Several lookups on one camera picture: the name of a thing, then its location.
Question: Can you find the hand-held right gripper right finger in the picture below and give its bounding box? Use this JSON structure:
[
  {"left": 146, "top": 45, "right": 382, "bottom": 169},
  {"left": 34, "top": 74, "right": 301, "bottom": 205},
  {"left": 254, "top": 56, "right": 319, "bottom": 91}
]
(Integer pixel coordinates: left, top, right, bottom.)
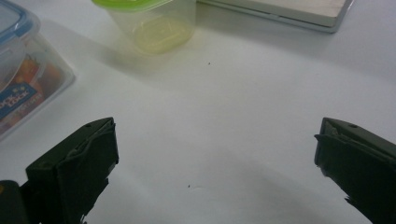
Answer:
[{"left": 314, "top": 117, "right": 396, "bottom": 224}]

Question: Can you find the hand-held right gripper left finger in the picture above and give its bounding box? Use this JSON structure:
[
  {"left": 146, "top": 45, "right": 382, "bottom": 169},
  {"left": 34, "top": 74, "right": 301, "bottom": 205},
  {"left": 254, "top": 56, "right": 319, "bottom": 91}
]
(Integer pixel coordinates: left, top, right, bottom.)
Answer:
[{"left": 20, "top": 117, "right": 120, "bottom": 224}]

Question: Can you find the clear container with blue lid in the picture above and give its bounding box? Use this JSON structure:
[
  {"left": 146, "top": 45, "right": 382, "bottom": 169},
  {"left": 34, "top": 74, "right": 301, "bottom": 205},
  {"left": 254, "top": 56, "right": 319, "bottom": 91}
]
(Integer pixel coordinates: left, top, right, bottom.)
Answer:
[{"left": 0, "top": 0, "right": 77, "bottom": 143}]

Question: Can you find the clear container with green lid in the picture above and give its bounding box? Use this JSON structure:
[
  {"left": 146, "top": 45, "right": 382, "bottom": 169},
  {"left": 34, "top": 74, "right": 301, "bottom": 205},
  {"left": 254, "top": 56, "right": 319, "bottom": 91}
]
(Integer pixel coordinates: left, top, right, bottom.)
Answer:
[{"left": 91, "top": 0, "right": 197, "bottom": 56}]

